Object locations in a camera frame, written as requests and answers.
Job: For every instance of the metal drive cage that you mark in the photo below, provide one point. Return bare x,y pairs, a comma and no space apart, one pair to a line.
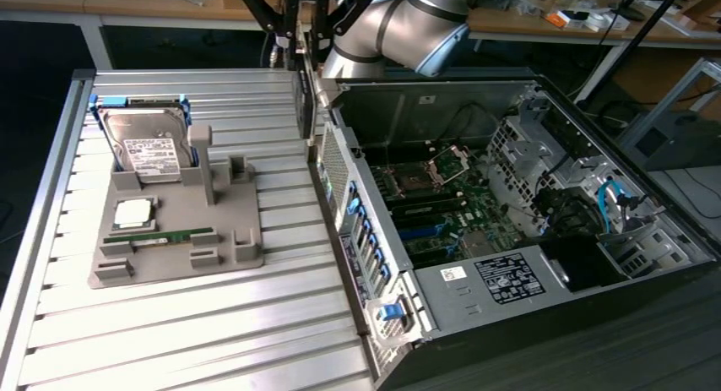
523,148

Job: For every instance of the hard disk blue carrier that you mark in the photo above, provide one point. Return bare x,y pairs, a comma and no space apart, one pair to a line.
145,133

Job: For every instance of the CPU socket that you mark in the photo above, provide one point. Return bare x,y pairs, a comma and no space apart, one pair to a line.
414,180

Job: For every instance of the orange box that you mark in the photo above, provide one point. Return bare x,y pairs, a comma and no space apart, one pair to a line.
566,19

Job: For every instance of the brown cardboard piece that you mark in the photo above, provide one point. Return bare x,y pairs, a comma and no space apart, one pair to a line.
703,11

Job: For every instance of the black pole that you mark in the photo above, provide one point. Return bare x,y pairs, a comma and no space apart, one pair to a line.
658,13

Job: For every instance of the blue slot clip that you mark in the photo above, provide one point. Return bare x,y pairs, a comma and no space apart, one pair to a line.
353,204
384,276
370,242
378,259
363,225

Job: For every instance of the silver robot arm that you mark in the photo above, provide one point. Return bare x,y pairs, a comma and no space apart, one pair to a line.
394,23

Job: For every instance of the green motherboard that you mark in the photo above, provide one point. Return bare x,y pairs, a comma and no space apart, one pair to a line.
490,215

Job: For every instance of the blue expansion slot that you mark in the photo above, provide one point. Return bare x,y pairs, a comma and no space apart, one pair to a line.
424,233

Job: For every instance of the black monitor stand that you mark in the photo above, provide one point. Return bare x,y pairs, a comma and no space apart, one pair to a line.
627,7

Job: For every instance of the wooden desk white frame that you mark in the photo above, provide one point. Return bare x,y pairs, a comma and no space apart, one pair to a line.
112,2
670,36

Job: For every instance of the RAM slot white clips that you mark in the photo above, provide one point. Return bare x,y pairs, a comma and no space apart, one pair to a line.
427,206
431,215

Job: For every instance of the blue case latch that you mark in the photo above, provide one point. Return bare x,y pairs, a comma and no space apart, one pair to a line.
390,313

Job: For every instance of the aluminium frame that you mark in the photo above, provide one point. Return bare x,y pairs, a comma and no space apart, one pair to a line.
701,78

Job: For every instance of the dark computer box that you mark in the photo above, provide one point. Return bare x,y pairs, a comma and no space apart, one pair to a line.
675,142

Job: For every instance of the grey chipset heatsink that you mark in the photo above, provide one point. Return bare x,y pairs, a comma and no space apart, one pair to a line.
478,244

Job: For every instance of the green RAM stick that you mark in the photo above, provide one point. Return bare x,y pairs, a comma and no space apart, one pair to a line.
168,236

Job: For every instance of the grey parts rack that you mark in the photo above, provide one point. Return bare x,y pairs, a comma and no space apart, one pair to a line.
168,260

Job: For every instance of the white box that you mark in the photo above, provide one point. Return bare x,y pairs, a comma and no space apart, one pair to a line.
607,21

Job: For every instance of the open black PC case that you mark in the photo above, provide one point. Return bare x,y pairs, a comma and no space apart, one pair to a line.
619,323

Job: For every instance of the grey power supply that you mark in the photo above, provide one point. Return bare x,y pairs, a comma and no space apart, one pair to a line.
506,277

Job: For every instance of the silver CPU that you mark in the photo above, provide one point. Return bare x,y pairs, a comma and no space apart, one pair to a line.
133,213

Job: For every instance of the metal socket cover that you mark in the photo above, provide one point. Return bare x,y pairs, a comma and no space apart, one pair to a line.
450,156

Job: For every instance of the black expansion slot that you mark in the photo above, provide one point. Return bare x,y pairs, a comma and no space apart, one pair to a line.
422,225

